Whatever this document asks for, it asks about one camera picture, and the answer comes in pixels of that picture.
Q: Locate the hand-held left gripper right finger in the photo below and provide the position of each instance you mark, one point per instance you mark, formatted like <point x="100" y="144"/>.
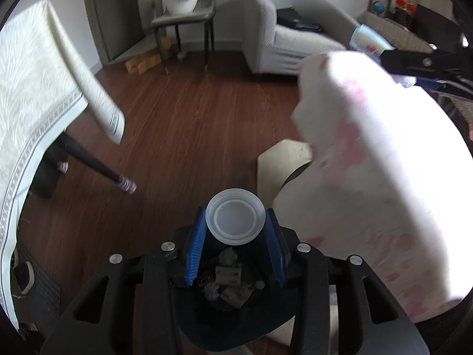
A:
<point x="277" y="251"/>

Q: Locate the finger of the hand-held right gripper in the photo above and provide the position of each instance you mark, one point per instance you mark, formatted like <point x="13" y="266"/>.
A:
<point x="410" y="66"/>

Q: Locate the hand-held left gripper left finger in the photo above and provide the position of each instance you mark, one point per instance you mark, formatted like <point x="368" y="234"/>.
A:
<point x="195" y="251"/>

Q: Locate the white printed packet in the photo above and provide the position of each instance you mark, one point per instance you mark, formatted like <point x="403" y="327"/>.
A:
<point x="369" y="42"/>

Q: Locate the black trash bin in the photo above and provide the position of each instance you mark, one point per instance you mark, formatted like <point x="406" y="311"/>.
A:
<point x="229" y="329"/>

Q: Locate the beige lace sideboard cloth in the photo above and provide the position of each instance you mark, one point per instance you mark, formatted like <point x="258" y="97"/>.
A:
<point x="391" y="29"/>

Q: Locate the pile of crumpled paper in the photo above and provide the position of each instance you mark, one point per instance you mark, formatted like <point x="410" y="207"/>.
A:
<point x="229" y="275"/>

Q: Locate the black monitor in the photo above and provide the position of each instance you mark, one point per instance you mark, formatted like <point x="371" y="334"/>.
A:
<point x="436" y="26"/>

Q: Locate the red decoration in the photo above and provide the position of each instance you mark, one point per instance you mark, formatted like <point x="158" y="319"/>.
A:
<point x="404" y="4"/>

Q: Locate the small blue globe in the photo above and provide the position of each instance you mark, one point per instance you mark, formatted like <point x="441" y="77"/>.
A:
<point x="378" y="8"/>

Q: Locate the beige wooden table base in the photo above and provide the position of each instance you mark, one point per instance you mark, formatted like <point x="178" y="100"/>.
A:
<point x="273" y="170"/>

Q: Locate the grey armchair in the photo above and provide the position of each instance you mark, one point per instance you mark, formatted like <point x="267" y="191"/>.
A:
<point x="295" y="44"/>

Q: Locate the black bag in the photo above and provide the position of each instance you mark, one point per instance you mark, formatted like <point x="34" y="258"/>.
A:
<point x="295" y="18"/>

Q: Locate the black table leg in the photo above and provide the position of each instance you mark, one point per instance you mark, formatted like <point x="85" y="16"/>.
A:
<point x="92" y="162"/>

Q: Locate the dark floor mat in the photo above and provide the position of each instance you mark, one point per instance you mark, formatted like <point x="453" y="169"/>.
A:
<point x="44" y="288"/>

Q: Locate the black and white shoe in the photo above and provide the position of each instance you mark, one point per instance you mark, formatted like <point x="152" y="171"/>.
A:
<point x="24" y="277"/>

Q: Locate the flat brown cardboard box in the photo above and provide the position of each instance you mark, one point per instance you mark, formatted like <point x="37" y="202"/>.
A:
<point x="144" y="63"/>

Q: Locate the grey dining chair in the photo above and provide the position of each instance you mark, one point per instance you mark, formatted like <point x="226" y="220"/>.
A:
<point x="184" y="16"/>

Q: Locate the cream patterned tablecloth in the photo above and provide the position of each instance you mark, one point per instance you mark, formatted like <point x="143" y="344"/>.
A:
<point x="33" y="81"/>

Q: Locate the grey door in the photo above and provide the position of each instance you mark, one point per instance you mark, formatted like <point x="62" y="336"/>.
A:
<point x="118" y="14"/>

